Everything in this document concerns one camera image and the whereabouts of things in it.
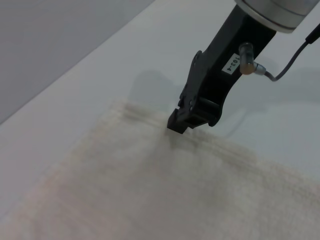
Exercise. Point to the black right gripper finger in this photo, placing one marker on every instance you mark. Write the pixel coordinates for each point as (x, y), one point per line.
(208, 113)
(178, 121)

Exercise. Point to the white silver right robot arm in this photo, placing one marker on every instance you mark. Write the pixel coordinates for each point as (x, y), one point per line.
(272, 11)

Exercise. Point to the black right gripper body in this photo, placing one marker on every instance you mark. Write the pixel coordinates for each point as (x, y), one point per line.
(225, 57)

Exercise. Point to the cream white terry towel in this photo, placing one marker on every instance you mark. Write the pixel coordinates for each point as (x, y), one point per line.
(140, 190)

